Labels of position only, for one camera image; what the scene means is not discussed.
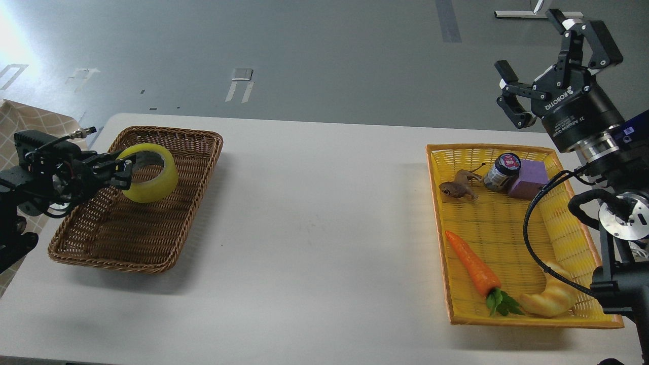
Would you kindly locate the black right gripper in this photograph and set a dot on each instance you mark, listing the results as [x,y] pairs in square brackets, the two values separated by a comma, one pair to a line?
[567,97]

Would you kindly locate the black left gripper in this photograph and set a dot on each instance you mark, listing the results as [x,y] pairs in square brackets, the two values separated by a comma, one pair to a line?
[81,177]

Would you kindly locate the yellow tape roll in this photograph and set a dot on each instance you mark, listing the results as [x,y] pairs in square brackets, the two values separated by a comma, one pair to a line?
[161,185]

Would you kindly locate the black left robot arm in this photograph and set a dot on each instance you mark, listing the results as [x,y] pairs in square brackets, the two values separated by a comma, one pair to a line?
[53,176]

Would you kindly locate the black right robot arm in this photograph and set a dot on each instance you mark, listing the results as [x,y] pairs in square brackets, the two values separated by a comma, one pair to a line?
[616,206]

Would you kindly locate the white stand base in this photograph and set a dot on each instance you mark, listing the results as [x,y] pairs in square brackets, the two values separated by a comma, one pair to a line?
[537,10]

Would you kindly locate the brown wicker basket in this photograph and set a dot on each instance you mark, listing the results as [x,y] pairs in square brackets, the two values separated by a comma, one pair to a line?
[112,232]

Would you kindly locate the purple foam block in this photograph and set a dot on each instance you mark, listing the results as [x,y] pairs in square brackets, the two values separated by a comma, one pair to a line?
[531,178]

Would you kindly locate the small dark jar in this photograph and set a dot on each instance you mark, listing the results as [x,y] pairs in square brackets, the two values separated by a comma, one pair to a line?
[506,167]

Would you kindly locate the beige checkered cloth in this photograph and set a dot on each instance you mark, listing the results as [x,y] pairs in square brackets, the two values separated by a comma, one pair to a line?
[15,117]

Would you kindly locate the yellow plastic basket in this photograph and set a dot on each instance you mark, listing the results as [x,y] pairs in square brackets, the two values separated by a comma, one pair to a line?
[492,226]

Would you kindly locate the brown toy animal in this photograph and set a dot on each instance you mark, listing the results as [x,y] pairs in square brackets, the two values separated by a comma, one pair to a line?
[460,186]

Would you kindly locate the orange toy carrot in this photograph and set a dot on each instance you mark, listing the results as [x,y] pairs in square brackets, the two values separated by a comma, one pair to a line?
[483,278]

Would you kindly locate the toy croissant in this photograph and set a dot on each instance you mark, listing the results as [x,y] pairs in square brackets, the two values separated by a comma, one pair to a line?
[556,298]

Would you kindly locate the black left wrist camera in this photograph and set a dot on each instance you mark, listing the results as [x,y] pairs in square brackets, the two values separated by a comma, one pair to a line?
[32,141]

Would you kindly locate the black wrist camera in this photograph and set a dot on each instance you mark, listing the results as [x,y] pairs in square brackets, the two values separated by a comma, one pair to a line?
[32,141]
[633,133]

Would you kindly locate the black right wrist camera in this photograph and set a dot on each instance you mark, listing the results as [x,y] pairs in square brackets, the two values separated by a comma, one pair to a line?
[633,133]

